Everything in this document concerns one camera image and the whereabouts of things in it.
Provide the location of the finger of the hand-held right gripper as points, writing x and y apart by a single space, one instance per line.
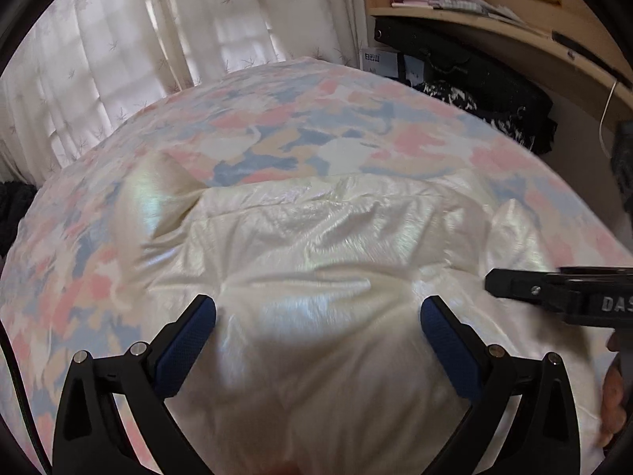
524 287

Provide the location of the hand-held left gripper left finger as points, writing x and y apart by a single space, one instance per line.
185 344

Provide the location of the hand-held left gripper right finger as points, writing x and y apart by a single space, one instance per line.
452 354

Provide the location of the white puffer jacket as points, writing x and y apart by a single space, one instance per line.
321 267

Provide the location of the person's right hand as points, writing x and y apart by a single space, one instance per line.
613 405

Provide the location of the black bag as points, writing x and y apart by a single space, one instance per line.
474 79

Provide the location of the black cloth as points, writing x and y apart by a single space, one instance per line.
15 212

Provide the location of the floral pastel bed blanket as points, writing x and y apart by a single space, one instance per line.
272 109

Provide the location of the wooden curved shelf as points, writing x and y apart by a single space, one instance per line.
519 29

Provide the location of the white labelled box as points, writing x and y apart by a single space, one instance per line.
390 64

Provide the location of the white leaf-print curtain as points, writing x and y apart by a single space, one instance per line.
148 34

